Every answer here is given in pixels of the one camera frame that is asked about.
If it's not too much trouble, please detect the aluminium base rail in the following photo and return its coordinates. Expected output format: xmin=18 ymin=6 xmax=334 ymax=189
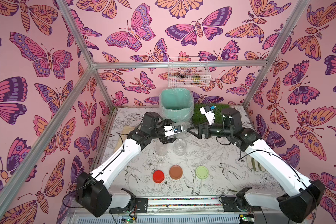
xmin=63 ymin=196 xmax=293 ymax=224

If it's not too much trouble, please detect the green object in basket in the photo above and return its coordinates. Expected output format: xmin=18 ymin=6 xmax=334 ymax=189
xmin=191 ymin=75 xmax=201 ymax=85

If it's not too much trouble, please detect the brown jar lid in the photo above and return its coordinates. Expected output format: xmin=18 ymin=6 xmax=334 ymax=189
xmin=169 ymin=165 xmax=183 ymax=180

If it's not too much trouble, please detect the brown lid peanut jar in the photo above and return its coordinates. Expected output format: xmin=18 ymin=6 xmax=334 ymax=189
xmin=174 ymin=139 xmax=187 ymax=156

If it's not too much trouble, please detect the beige work glove left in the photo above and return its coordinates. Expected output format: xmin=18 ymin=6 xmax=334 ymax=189
xmin=114 ymin=126 xmax=135 ymax=152

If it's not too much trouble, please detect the aluminium frame post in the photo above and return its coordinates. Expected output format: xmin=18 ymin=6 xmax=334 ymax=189
xmin=243 ymin=0 xmax=310 ymax=109

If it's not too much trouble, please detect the mint green trash bin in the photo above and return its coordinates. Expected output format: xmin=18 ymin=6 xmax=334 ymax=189
xmin=160 ymin=88 xmax=194 ymax=124

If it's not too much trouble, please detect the clear peanut jar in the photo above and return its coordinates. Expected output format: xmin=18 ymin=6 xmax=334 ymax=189
xmin=155 ymin=141 xmax=168 ymax=156

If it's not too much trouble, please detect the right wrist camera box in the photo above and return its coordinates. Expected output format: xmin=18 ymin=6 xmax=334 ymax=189
xmin=199 ymin=105 xmax=216 ymax=126

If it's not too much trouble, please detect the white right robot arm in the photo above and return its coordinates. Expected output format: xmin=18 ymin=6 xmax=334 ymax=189
xmin=187 ymin=106 xmax=325 ymax=223

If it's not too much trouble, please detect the white wire basket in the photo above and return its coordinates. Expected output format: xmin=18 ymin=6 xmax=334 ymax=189
xmin=167 ymin=61 xmax=211 ymax=88

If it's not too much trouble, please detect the red jar lid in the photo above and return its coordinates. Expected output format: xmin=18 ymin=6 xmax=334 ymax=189
xmin=153 ymin=170 xmax=165 ymax=183

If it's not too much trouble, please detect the clear plastic bin liner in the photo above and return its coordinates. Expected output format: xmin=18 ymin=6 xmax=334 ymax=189
xmin=158 ymin=87 xmax=197 ymax=125

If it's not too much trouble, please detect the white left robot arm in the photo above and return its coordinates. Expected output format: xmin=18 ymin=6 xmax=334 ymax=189
xmin=75 ymin=112 xmax=183 ymax=217

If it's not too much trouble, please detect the cream work glove right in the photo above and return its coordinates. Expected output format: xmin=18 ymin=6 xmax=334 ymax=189
xmin=246 ymin=156 xmax=266 ymax=172

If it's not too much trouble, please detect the green lid peanut jar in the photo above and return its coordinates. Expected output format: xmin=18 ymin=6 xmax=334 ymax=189
xmin=182 ymin=125 xmax=191 ymax=137

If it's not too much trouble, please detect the green artificial grass mat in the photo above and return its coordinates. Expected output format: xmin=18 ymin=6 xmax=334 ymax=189
xmin=192 ymin=104 xmax=230 ymax=125

